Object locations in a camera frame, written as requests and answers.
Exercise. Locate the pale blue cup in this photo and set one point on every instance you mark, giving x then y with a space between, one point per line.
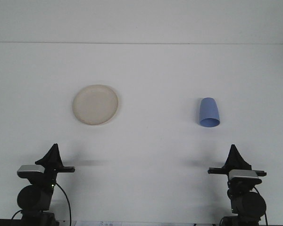
208 110

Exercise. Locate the pale round plate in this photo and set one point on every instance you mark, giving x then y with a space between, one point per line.
95 104

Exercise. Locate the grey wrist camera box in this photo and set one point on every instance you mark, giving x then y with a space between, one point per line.
29 169
243 174

